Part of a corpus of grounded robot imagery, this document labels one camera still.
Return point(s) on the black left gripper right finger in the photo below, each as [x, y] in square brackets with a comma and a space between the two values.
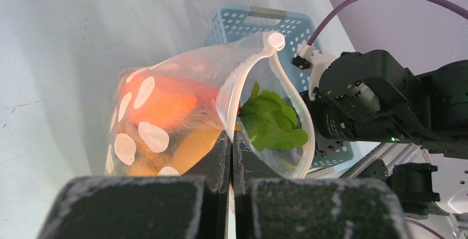
[269, 206]

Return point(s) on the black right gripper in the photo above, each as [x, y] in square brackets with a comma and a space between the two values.
[367, 97]

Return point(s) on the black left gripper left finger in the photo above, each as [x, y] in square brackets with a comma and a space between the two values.
[193, 205]

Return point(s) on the yellow round fruit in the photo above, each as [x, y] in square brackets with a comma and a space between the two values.
[193, 148]

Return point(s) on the green pepper stem piece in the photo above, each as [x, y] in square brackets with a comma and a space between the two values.
[269, 122]

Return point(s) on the clear dotted zip top bag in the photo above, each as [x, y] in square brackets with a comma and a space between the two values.
[233, 68]

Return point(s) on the light blue plastic basket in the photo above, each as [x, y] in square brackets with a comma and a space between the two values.
[235, 22]

